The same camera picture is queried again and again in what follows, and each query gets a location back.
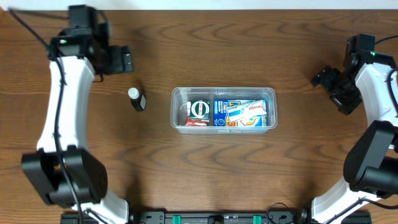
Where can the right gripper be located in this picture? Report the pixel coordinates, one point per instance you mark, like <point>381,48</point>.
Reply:
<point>337,87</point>

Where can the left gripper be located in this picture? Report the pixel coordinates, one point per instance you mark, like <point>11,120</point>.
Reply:
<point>125,59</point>

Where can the dark bottle white cap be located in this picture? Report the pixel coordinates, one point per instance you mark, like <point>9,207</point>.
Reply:
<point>137,99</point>

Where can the white green Panadol box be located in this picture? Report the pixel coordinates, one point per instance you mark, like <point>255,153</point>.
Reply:
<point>247,110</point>

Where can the red Panadol box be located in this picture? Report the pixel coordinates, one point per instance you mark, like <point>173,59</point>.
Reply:
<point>193,122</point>

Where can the dark green round-label box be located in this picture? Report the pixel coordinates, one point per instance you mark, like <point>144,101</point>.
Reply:
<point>200,110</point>

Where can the blue white medicine box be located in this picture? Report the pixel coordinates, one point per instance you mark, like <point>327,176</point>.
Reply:
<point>220,116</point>

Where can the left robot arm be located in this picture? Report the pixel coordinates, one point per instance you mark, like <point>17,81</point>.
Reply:
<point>62,170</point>

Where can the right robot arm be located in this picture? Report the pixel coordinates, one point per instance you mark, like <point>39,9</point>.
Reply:
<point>369,175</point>

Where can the clear plastic container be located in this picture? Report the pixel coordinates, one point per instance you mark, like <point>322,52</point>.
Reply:
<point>181,95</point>

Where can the black mounting rail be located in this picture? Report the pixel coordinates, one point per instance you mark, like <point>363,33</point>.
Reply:
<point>278,215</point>

